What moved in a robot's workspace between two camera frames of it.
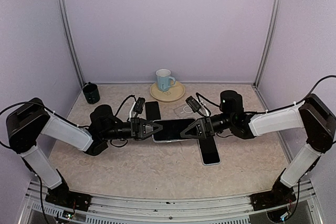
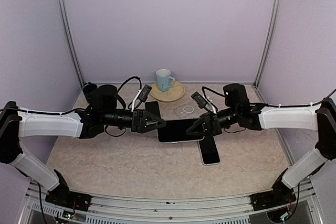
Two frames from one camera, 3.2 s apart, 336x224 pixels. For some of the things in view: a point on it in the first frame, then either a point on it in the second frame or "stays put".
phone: (209, 151) stays put
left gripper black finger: (147, 128) to (150, 122)
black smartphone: (209, 150) stays put
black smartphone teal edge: (171, 129) stays put
